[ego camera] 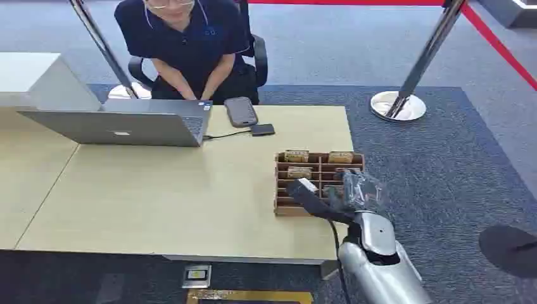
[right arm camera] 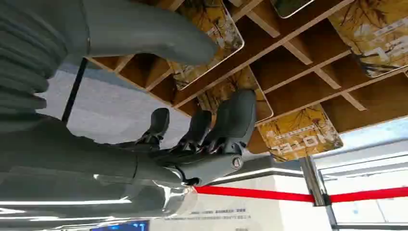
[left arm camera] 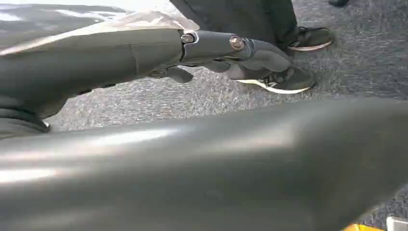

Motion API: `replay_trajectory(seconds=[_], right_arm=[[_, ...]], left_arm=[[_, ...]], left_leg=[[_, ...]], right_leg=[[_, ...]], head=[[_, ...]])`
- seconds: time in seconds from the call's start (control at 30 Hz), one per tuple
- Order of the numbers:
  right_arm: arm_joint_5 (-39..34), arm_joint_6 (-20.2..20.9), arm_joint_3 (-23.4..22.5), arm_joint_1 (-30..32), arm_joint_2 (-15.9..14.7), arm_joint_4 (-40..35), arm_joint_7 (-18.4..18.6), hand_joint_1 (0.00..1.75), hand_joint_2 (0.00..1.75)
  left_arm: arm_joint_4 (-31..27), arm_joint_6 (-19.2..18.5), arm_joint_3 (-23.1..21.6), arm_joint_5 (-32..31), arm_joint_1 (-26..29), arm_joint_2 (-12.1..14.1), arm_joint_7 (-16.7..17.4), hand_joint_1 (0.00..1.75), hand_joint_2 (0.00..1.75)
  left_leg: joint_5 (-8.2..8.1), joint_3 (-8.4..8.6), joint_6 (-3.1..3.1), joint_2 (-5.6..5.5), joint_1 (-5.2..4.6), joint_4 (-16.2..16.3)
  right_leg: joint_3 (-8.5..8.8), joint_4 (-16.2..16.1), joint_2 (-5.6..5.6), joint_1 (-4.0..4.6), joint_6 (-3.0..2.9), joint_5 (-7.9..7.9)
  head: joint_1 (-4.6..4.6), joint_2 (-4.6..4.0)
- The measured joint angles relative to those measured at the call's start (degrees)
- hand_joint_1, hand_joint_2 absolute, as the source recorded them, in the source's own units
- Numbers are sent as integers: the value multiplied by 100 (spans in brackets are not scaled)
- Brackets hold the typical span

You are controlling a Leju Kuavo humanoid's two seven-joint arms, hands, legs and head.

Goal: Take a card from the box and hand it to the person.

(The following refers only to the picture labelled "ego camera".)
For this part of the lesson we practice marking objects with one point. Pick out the dark round base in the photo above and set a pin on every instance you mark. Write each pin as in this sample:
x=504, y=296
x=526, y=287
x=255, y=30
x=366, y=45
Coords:
x=509, y=251

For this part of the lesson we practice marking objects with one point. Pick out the person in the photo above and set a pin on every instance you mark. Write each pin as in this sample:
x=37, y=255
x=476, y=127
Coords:
x=191, y=46

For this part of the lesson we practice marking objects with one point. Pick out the grey cased phone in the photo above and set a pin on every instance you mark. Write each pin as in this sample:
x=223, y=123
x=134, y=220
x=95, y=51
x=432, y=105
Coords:
x=240, y=111

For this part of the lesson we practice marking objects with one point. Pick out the black office chair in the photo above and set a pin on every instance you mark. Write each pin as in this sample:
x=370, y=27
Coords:
x=261, y=58

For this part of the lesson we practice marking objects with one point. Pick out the red barrier belt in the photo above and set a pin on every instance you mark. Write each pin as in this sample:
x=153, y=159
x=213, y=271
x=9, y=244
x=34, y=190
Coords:
x=499, y=46
x=344, y=2

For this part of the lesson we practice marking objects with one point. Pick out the small black device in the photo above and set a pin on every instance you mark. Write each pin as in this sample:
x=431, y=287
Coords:
x=262, y=129

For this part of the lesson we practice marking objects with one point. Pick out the silver laptop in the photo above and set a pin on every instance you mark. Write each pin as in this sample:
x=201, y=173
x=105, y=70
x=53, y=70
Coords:
x=126, y=128

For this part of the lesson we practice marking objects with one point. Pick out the grey lit platform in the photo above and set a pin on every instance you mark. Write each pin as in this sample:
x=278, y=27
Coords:
x=509, y=12

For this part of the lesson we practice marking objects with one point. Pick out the metal floor outlet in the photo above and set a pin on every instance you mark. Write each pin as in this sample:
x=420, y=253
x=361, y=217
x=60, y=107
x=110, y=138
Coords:
x=196, y=276

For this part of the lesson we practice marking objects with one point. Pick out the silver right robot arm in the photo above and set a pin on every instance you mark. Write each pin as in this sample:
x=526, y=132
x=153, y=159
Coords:
x=384, y=260

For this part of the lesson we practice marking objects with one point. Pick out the chrome stanchion post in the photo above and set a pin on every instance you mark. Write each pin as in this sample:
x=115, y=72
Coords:
x=413, y=71
x=105, y=48

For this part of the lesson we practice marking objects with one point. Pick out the white cabinet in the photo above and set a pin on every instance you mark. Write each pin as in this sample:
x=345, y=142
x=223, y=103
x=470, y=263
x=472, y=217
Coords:
x=37, y=79

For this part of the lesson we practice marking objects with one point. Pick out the tan card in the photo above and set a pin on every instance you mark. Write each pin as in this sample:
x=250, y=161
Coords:
x=296, y=156
x=299, y=172
x=340, y=157

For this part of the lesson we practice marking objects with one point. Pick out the person's glasses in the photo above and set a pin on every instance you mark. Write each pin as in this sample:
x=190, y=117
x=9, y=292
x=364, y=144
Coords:
x=168, y=4

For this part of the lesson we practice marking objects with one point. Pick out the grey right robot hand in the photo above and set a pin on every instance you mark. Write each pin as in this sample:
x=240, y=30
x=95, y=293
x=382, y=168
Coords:
x=358, y=193

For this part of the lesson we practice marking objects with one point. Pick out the wooden card box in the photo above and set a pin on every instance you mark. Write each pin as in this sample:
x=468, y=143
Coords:
x=293, y=201

